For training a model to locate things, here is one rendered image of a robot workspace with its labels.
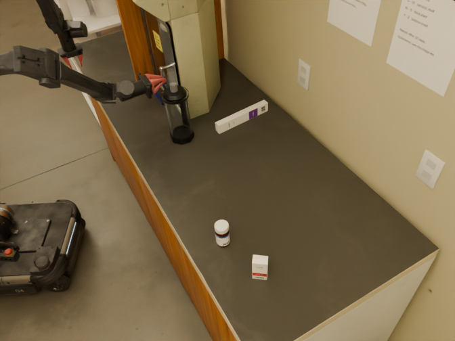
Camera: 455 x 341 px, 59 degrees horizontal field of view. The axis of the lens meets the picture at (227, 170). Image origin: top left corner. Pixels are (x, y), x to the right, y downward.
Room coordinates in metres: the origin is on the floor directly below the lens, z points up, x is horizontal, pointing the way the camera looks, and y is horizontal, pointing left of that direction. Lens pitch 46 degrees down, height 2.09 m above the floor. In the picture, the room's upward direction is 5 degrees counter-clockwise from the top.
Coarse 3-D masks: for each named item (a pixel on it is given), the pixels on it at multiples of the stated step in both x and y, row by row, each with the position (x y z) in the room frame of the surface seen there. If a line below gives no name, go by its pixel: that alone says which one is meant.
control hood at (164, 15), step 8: (136, 0) 1.40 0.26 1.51; (144, 0) 1.40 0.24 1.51; (152, 0) 1.41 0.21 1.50; (160, 0) 1.43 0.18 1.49; (144, 8) 1.40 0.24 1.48; (152, 8) 1.41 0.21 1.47; (160, 8) 1.42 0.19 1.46; (168, 8) 1.44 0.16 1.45; (160, 16) 1.42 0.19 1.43; (168, 16) 1.43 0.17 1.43
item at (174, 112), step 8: (184, 88) 1.36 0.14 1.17; (184, 96) 1.30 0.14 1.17; (168, 104) 1.29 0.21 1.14; (176, 104) 1.28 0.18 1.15; (184, 104) 1.30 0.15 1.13; (168, 112) 1.30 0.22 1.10; (176, 112) 1.28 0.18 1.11; (184, 112) 1.29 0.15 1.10; (176, 120) 1.28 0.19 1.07; (184, 120) 1.29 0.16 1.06; (176, 128) 1.28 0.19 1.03; (184, 128) 1.29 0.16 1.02; (176, 136) 1.29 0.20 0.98; (184, 136) 1.28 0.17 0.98
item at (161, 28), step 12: (144, 12) 1.68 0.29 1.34; (156, 24) 1.56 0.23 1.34; (168, 24) 1.45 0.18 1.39; (168, 36) 1.46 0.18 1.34; (156, 48) 1.62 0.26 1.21; (168, 48) 1.48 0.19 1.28; (156, 60) 1.65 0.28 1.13; (168, 60) 1.51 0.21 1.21; (156, 72) 1.69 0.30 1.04; (168, 72) 1.53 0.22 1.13; (168, 84) 1.56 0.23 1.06
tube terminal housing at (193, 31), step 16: (176, 0) 1.45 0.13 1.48; (192, 0) 1.48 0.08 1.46; (208, 0) 1.61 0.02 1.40; (176, 16) 1.45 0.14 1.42; (192, 16) 1.48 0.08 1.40; (208, 16) 1.59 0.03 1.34; (176, 32) 1.44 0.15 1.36; (192, 32) 1.47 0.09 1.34; (208, 32) 1.57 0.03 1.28; (176, 48) 1.44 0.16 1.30; (192, 48) 1.47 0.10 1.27; (208, 48) 1.55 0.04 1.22; (192, 64) 1.46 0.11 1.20; (208, 64) 1.54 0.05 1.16; (192, 80) 1.46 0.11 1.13; (208, 80) 1.52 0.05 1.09; (192, 96) 1.46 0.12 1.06; (208, 96) 1.50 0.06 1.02; (192, 112) 1.45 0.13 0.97
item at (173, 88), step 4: (172, 84) 1.33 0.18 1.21; (176, 84) 1.33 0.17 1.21; (168, 88) 1.35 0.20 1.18; (172, 88) 1.31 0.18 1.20; (176, 88) 1.32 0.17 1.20; (180, 88) 1.34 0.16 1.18; (164, 92) 1.33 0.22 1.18; (168, 92) 1.32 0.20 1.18; (172, 92) 1.32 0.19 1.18; (176, 92) 1.31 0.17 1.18; (180, 92) 1.31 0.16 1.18; (184, 92) 1.32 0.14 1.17; (164, 96) 1.31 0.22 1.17; (168, 96) 1.30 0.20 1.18; (172, 96) 1.29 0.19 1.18; (176, 96) 1.29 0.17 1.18; (180, 96) 1.29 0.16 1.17; (172, 100) 1.28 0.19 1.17
